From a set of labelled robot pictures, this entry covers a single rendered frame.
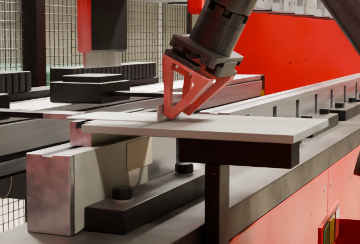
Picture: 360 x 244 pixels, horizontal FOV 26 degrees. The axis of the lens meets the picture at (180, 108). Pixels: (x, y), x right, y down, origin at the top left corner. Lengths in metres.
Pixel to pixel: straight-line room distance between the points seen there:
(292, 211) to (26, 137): 0.48
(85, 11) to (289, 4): 0.84
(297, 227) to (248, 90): 1.01
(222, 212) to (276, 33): 2.24
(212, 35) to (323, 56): 2.20
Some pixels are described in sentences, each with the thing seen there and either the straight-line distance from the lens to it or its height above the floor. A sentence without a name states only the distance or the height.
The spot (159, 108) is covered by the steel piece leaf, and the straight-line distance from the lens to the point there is 0.97.
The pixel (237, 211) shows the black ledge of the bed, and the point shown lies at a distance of 1.10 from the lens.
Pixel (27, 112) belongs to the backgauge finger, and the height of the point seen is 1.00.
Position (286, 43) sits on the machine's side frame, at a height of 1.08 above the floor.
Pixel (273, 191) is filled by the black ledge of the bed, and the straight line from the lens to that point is 1.28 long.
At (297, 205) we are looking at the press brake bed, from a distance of 1.44.
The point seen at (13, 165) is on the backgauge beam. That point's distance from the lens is 1.29.
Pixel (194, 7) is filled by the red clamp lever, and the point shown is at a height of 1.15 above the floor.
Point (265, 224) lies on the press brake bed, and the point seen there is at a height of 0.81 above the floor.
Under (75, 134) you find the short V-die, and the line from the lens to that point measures 0.99.
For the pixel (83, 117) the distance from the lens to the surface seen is 1.02.
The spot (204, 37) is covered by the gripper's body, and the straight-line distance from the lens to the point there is 0.95.
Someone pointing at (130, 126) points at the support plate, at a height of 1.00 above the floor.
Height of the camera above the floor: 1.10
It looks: 5 degrees down
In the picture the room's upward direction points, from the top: straight up
